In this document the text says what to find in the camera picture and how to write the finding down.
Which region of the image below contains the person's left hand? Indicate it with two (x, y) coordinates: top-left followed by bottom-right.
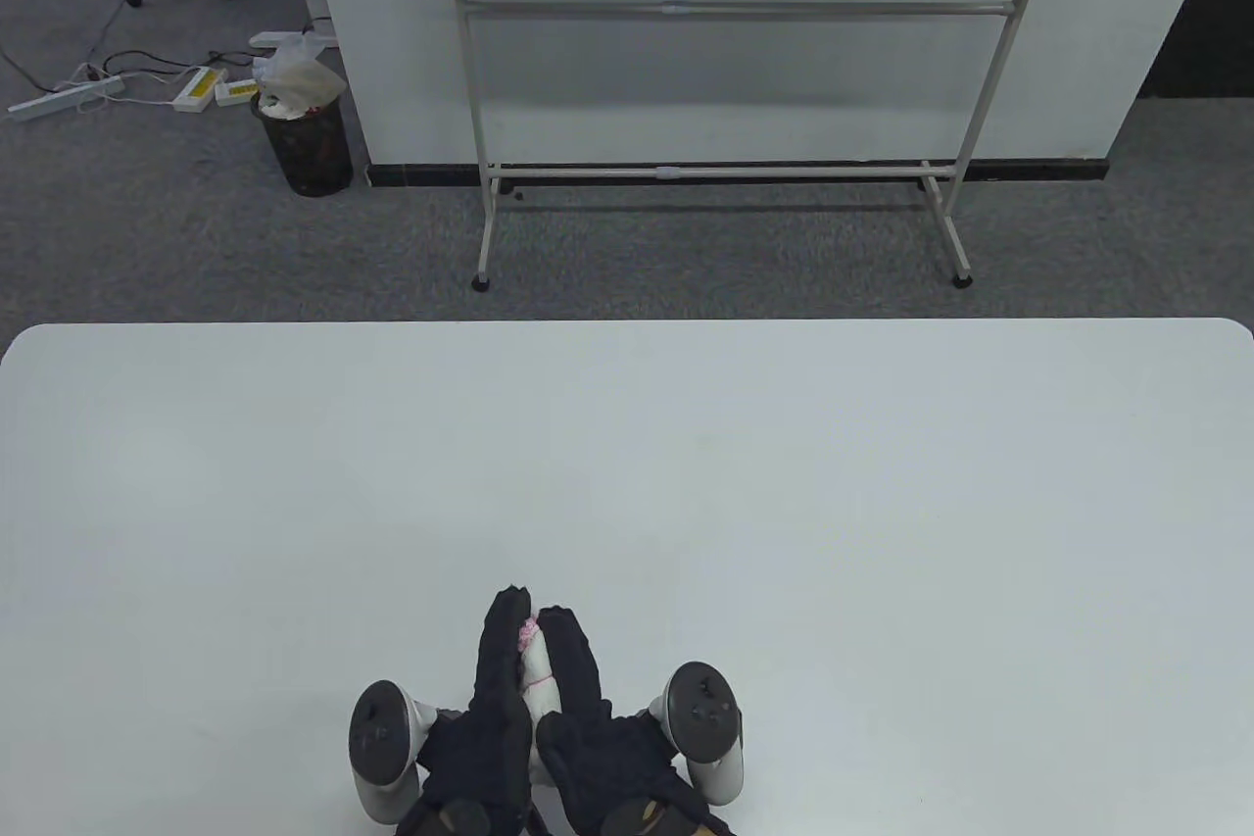
(397, 586), (537, 836)

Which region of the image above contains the black mesh wastebasket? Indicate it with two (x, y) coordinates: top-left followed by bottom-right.
(252, 86), (355, 198)

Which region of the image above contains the translucent plastic bag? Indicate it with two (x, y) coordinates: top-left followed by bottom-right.
(252, 32), (348, 118)

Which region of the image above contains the white dish cloth pink edge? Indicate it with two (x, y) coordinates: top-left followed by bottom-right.
(515, 617), (564, 786)

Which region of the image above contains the white controller with dark ring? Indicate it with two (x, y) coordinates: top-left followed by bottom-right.
(647, 662), (748, 803)
(348, 679), (466, 825)

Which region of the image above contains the person's right hand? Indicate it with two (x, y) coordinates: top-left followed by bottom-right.
(536, 606), (736, 836)

